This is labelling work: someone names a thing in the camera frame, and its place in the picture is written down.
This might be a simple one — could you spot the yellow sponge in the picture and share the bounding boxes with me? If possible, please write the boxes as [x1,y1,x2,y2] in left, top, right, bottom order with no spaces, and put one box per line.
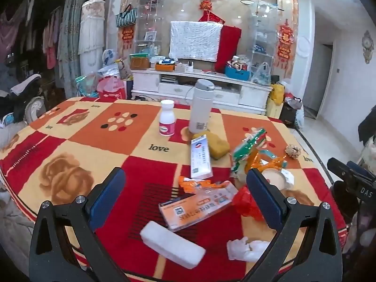
[192,132,230,161]

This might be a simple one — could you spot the ornate white chair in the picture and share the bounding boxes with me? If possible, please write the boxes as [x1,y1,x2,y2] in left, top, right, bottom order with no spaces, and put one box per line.
[23,95,47,122]

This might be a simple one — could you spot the white crumpled tissue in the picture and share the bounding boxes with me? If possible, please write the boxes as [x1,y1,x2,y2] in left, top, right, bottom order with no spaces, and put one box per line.
[227,236,271,262]

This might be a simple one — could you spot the pink shopping bag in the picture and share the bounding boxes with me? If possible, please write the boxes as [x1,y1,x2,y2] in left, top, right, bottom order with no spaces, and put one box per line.
[97,76,127,100]

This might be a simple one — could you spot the yellow bag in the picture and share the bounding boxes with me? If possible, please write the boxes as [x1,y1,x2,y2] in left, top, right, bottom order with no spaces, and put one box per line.
[269,83,285,105]

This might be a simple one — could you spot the orange clear wrapper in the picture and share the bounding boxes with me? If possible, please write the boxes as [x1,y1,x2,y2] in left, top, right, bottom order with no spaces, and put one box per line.
[248,148,287,171]

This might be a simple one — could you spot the red cloth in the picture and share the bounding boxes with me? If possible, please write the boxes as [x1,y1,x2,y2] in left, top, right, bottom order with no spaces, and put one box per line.
[214,26,242,73]

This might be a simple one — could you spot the orange snack wrapper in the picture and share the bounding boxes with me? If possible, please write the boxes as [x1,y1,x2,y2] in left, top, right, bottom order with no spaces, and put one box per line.
[179,176,232,194]

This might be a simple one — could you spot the white quilted cloth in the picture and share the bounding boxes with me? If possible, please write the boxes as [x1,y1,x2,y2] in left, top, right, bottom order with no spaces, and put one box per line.
[169,21,224,63]

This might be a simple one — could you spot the white pill bottle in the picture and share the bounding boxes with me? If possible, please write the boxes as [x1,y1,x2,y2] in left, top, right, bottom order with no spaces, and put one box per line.
[159,99,176,137]

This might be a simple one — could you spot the pile of clothes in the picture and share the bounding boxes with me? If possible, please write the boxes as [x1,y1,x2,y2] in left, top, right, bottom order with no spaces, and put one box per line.
[0,73,44,124]

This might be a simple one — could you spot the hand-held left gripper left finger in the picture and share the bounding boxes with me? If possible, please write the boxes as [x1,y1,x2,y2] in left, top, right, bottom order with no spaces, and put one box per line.
[28,167,127,282]

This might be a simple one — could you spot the row of hanging clothes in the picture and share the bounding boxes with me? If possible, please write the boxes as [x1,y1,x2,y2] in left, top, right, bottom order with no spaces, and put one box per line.
[0,0,63,71]

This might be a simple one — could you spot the clear plastic bag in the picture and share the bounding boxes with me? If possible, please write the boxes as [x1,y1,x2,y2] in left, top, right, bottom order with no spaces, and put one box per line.
[251,62,271,85]

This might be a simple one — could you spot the blue storage basket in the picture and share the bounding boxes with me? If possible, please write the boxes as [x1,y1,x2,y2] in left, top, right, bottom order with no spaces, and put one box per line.
[225,65,251,80]

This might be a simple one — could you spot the white foam block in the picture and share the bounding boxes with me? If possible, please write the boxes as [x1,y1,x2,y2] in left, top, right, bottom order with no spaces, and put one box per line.
[139,220,206,269]

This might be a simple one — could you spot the ornate wall clock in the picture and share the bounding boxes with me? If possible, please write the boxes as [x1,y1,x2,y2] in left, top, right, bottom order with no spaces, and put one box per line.
[361,30,374,64]

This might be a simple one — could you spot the white thermos bottle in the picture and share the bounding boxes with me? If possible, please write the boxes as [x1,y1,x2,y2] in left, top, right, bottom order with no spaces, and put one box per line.
[188,79,215,134]

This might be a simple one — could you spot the glass display shelf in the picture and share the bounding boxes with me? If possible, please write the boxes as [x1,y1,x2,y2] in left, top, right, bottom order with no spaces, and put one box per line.
[248,0,279,74]
[135,0,165,56]

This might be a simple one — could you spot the green red snack bag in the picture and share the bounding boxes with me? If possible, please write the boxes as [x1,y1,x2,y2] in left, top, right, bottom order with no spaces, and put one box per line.
[231,128,266,178]

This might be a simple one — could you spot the red plastic bag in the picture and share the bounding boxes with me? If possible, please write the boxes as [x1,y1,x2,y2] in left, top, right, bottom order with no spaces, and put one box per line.
[233,186,265,222]

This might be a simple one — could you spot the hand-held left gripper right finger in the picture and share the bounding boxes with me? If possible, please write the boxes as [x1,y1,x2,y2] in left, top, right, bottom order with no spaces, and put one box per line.
[244,168,344,282]

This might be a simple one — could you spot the crumpled brown paper ball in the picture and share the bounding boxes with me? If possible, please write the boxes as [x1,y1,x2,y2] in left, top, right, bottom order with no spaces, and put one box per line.
[286,145,301,160]

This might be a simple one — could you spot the small red hanging ornament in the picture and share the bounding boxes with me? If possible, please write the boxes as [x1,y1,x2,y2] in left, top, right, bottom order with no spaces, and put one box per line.
[119,26,135,52]

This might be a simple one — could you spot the orange white medicine box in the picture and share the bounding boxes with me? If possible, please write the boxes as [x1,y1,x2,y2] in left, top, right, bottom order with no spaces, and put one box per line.
[159,186,238,232]

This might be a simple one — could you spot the striped tote bag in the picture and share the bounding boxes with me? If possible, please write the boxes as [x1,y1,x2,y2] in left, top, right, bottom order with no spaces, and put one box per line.
[115,4,137,27]

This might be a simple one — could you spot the patterned curtain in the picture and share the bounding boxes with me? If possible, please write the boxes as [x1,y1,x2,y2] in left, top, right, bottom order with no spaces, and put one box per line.
[48,0,89,97]

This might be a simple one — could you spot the large red hanging ornament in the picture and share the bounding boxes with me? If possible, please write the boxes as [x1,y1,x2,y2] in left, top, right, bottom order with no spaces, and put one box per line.
[276,19,294,69]

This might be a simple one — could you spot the white television cabinet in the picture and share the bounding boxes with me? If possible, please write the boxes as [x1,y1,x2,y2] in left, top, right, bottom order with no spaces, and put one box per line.
[130,68,274,115]

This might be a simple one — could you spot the lace covered air conditioner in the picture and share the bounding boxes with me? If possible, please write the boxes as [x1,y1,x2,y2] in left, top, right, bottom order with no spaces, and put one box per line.
[78,0,106,74]

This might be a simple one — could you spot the dark cloth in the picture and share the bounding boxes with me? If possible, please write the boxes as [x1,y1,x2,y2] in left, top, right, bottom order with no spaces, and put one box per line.
[358,112,376,153]

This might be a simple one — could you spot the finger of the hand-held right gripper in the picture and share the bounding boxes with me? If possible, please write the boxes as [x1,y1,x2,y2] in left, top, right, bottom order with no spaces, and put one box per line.
[327,157,357,183]
[347,160,376,180]

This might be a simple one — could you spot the printed patchwork blanket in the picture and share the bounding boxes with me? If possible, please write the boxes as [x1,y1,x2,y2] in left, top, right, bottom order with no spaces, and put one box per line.
[0,96,349,282]

